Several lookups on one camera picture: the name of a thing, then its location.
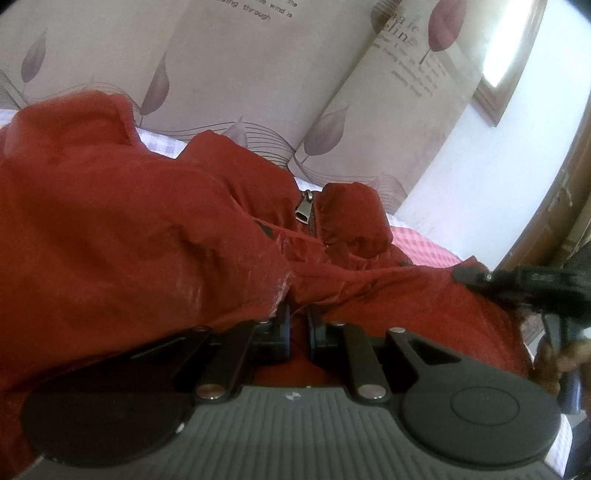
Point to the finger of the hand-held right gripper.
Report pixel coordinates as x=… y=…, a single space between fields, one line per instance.
x=485 y=278

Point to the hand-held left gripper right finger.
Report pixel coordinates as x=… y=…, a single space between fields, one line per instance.
x=315 y=330

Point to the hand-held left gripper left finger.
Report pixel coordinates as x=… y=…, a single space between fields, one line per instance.
x=282 y=328

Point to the red jacket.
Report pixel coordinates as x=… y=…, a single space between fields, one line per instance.
x=115 y=230

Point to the person's right hand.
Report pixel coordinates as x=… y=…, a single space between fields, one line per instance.
x=551 y=364

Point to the brown wooden door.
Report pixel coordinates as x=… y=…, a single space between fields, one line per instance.
x=545 y=217

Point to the pink checkered bedsheet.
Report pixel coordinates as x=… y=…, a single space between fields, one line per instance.
x=425 y=244

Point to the beige leaf print curtain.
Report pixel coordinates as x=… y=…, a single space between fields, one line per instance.
x=231 y=69

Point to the wooden window frame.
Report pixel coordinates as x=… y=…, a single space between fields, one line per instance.
x=490 y=99

